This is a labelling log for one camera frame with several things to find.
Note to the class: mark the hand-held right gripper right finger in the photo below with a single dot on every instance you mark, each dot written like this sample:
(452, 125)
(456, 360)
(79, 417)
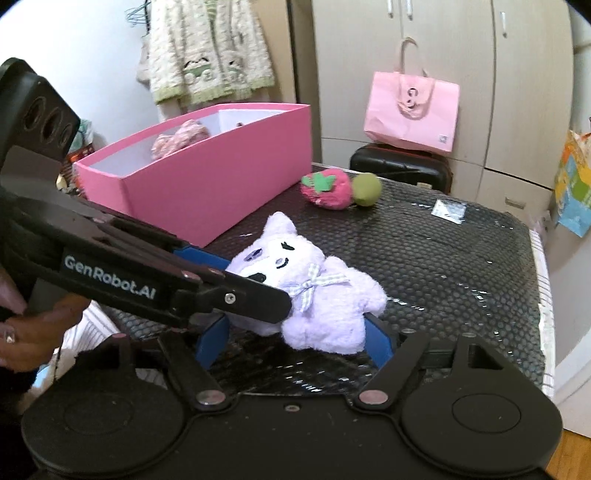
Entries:
(381, 344)

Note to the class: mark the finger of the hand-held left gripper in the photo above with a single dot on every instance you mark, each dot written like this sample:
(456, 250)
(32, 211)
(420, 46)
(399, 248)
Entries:
(198, 256)
(244, 297)

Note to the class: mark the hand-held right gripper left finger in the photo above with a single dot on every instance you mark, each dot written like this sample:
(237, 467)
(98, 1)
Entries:
(212, 342)

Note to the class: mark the pink storage box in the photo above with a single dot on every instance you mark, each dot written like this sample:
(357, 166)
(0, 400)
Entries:
(207, 184)

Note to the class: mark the purple plush toy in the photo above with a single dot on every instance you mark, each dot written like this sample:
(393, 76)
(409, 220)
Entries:
(323, 300)

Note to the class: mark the pink floral plush toy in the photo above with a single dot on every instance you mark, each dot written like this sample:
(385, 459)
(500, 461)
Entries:
(180, 138)

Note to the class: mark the person's left hand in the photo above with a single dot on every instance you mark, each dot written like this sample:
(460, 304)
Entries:
(37, 337)

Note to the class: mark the dark dotted mat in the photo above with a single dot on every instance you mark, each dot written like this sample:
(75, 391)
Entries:
(438, 286)

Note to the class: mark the pink strawberry plush toy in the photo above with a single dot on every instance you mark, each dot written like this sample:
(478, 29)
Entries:
(337, 191)

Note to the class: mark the small clear plastic packet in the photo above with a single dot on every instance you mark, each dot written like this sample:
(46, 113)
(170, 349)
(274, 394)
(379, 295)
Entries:
(450, 211)

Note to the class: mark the green plush ball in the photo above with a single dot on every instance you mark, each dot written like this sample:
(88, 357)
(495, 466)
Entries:
(368, 189)

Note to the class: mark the white table cover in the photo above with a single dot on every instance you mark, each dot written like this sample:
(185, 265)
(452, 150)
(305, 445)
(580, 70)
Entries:
(545, 286)

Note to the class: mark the black suitcase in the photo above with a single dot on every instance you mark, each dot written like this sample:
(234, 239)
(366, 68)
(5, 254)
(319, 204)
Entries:
(397, 166)

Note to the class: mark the cream knitted cardigan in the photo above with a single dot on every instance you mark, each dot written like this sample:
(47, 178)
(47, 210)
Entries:
(207, 46)

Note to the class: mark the pink paper bag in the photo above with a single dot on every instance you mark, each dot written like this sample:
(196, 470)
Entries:
(392, 120)

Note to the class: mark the colourful gift bag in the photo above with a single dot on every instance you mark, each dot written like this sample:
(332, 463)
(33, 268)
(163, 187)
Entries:
(575, 194)

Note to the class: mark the beige wardrobe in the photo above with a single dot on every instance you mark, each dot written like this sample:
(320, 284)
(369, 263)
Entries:
(508, 115)

